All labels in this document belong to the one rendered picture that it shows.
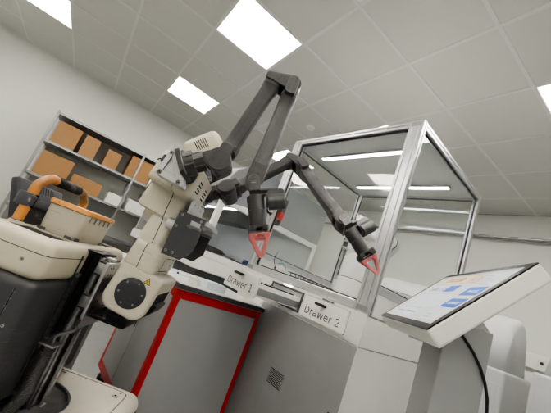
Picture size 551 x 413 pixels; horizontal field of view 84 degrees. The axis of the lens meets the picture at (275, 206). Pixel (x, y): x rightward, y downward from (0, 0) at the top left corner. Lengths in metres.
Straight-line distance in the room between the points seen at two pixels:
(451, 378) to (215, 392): 1.30
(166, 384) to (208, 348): 0.25
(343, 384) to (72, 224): 1.26
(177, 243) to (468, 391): 0.96
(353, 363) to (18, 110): 5.39
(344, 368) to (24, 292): 1.23
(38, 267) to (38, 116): 4.76
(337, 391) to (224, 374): 0.68
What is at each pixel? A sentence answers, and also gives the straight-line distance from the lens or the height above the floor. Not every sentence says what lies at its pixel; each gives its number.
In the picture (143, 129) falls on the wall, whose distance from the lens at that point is 5.84.
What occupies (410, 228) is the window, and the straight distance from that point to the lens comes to 1.76.
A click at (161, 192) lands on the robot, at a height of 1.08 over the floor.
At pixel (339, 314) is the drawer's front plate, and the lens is 1.59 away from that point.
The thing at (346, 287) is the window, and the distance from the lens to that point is 1.64.
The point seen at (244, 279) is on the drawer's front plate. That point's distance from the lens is 1.64.
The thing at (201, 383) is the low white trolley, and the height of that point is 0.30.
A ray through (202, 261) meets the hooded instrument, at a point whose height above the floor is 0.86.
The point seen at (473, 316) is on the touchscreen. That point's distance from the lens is 0.87.
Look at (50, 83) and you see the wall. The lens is 5.91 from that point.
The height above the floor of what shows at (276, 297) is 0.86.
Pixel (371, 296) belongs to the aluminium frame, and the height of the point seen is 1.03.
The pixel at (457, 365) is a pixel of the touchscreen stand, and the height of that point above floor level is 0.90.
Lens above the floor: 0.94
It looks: 13 degrees up
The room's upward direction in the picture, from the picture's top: 21 degrees clockwise
